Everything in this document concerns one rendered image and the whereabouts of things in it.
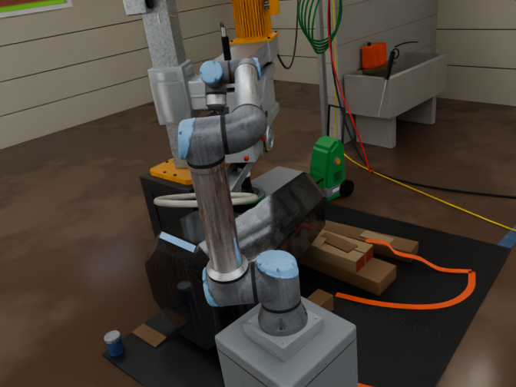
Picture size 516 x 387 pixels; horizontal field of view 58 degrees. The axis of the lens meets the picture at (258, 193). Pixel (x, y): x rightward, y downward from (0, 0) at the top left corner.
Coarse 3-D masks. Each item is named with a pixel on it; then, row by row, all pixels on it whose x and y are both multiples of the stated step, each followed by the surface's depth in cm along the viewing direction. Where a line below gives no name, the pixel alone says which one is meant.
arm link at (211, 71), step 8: (208, 64) 178; (216, 64) 177; (224, 64) 179; (200, 72) 179; (208, 72) 178; (216, 72) 178; (224, 72) 179; (208, 80) 178; (216, 80) 178; (224, 80) 180
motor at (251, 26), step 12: (240, 0) 290; (252, 0) 290; (264, 0) 289; (276, 0) 298; (240, 12) 295; (252, 12) 294; (264, 12) 296; (276, 12) 298; (240, 24) 297; (252, 24) 297; (264, 24) 297; (240, 36) 302; (252, 36) 300; (264, 36) 303
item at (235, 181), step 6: (264, 150) 294; (252, 162) 278; (228, 168) 268; (246, 168) 266; (228, 174) 268; (234, 174) 268; (240, 174) 255; (246, 174) 266; (228, 180) 261; (234, 180) 260; (240, 180) 254; (234, 186) 243
